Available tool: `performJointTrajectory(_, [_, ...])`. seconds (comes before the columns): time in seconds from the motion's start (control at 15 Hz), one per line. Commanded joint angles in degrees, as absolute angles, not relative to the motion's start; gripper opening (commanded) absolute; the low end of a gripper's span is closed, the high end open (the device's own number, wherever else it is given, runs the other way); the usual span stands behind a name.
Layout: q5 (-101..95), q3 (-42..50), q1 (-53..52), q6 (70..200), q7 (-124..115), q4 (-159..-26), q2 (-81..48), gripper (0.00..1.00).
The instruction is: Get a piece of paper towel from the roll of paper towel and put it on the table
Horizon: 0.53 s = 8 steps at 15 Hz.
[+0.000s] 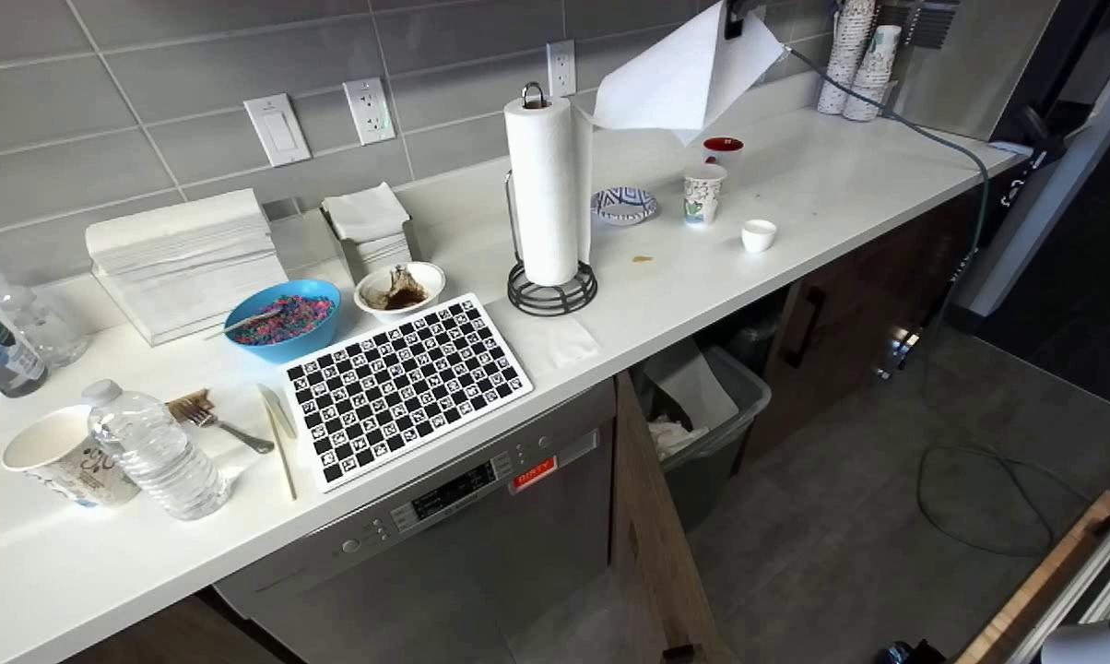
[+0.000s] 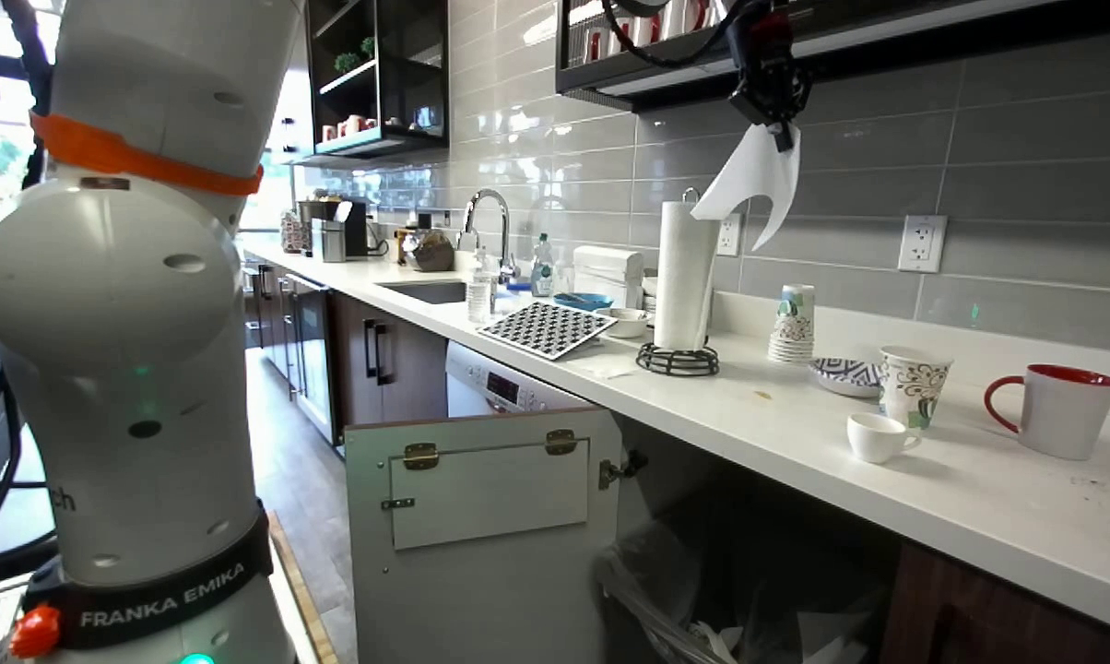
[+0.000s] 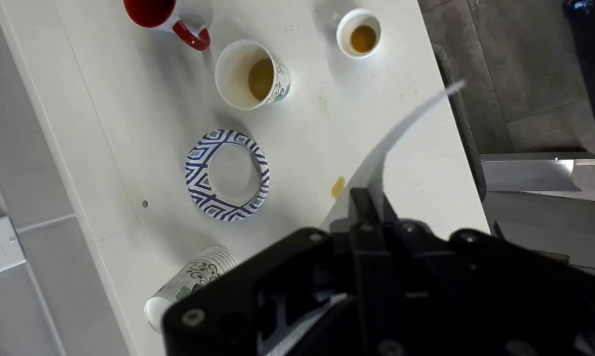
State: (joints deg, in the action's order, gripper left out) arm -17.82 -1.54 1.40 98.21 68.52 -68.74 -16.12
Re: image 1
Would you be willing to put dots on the white paper towel sheet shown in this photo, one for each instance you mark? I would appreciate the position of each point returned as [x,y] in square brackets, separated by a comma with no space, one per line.
[677,75]

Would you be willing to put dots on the white paper towel roll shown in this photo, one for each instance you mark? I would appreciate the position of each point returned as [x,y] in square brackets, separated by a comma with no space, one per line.
[544,186]

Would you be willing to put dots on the clear plastic film piece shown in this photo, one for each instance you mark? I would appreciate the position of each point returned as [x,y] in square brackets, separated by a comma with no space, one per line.
[574,346]

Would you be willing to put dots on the patterned paper cup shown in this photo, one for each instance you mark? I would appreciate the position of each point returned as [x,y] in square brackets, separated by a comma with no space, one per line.
[705,197]
[59,460]

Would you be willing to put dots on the small white cup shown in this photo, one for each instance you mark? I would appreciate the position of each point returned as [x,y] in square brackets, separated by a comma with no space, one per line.
[756,236]

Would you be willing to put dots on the dark wood cabinet door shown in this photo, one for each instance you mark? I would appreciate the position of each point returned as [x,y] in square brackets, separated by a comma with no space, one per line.
[172,634]
[861,308]

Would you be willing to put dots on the white napkin stack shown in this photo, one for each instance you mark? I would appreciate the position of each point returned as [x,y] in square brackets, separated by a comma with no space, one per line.
[368,224]

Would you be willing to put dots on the used tea bag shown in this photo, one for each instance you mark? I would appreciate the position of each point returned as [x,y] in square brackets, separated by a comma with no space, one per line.
[403,288]
[193,409]

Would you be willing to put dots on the grey trash bin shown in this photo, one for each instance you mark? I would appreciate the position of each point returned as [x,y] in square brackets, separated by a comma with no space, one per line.
[713,475]

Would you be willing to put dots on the white bowl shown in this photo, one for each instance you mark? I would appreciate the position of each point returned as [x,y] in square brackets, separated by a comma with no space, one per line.
[368,297]

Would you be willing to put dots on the black white checkered board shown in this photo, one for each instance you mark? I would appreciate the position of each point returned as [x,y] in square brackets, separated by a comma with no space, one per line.
[408,388]

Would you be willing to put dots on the open cabinet door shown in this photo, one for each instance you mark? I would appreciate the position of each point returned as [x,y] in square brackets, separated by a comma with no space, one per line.
[659,541]

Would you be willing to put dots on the blue bowl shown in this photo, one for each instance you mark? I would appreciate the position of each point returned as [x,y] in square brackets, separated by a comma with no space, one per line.
[280,323]

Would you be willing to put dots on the stack of folded paper towels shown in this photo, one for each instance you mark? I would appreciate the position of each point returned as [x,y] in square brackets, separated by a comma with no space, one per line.
[184,262]

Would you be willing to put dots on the stainless dishwasher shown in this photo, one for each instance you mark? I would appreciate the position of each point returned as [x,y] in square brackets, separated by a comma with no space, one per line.
[453,555]

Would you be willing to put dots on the clear plastic water bottle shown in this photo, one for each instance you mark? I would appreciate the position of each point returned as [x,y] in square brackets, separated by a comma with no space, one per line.
[158,457]

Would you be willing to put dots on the clear plastic container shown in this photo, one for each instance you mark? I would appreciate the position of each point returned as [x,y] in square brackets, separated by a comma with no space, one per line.
[59,320]

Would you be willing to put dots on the glass jar at left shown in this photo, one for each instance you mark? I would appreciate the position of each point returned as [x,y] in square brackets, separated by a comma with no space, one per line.
[0,356]

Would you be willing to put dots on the white wall outlet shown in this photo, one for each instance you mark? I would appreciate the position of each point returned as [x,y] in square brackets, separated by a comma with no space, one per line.
[561,67]
[368,112]

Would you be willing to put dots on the white switch plate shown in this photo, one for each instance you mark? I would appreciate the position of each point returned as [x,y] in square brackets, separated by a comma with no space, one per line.
[276,131]

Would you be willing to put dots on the wooden frame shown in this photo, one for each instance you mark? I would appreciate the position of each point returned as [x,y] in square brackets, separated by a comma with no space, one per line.
[1044,587]

